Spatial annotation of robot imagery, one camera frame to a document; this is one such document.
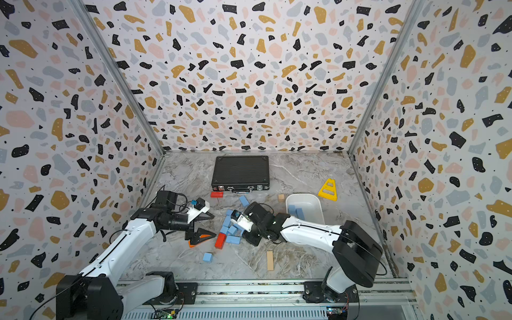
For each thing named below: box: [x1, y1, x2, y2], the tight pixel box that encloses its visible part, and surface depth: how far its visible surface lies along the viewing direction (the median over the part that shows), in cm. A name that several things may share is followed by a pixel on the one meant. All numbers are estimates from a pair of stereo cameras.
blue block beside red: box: [226, 235, 241, 245], surface depth 87 cm
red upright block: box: [214, 232, 227, 250], surface depth 87 cm
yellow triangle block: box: [317, 178, 338, 202], surface depth 106 cm
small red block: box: [210, 191, 224, 198], surface depth 105 cm
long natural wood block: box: [266, 250, 274, 271], surface depth 83 cm
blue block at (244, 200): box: [238, 194, 250, 207], surface depth 102 cm
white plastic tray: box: [285, 193, 326, 225], surface depth 96 cm
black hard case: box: [211, 156, 270, 194], surface depth 108 cm
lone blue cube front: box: [202, 252, 213, 262], surface depth 82 cm
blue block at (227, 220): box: [222, 214, 232, 227], surface depth 94 cm
